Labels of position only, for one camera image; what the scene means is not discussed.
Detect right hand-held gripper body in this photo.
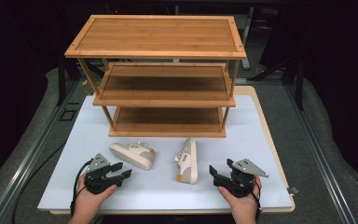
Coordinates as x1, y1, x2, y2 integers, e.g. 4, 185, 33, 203
213, 159, 269, 199

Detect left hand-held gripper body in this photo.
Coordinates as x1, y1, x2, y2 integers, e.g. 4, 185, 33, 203
84, 153, 124, 195

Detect beige sneaker with orange heel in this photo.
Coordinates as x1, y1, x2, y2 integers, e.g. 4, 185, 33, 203
108, 140, 156, 171
174, 136, 199, 185

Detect wooden three-tier shoe rack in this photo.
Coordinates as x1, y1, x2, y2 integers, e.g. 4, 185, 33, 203
64, 14, 247, 138

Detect person's right hand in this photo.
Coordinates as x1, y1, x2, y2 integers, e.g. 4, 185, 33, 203
218, 176, 263, 218

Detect person's left hand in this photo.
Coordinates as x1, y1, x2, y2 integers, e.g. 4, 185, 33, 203
74, 174, 118, 217

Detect white table mat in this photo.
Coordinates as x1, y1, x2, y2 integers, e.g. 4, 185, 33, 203
36, 94, 294, 211

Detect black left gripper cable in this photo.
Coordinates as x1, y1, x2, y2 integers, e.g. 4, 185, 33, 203
70, 159, 93, 217

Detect black floor cable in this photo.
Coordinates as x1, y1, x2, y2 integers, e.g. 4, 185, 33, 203
11, 141, 68, 224

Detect aluminium rail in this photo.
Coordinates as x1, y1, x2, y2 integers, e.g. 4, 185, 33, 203
0, 81, 85, 224
283, 84, 358, 224

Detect white metal stand post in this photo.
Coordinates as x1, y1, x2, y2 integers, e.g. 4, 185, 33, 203
241, 6, 255, 70

